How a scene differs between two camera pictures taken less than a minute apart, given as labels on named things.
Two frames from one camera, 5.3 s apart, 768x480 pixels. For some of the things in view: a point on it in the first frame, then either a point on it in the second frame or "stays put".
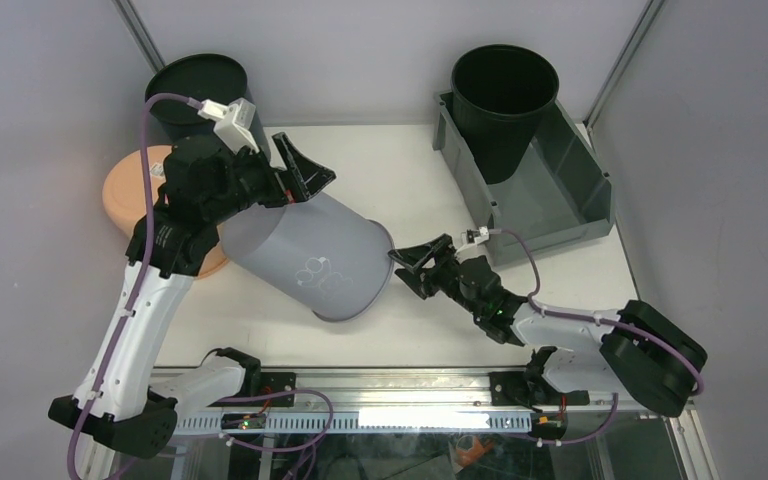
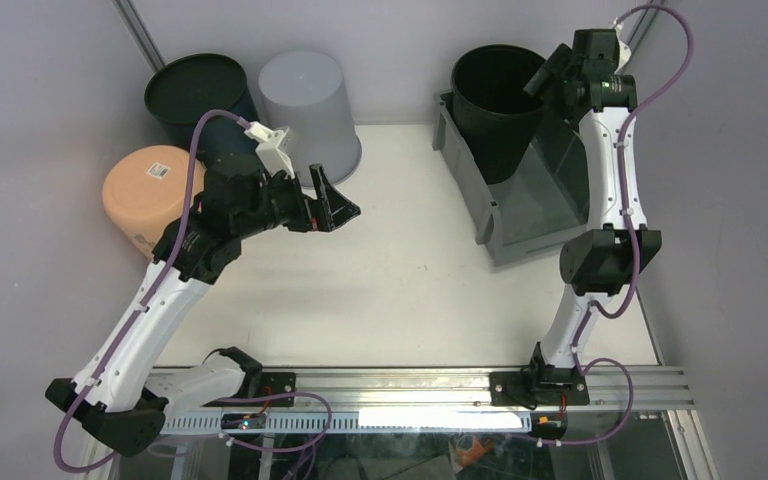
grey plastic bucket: [335, 262] → [306, 91]
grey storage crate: [563, 196] stays put
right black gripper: [421, 280] → [555, 66]
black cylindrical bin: [500, 93] stays put
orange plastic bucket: [124, 195] stays put
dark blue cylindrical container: [205, 76] stays put
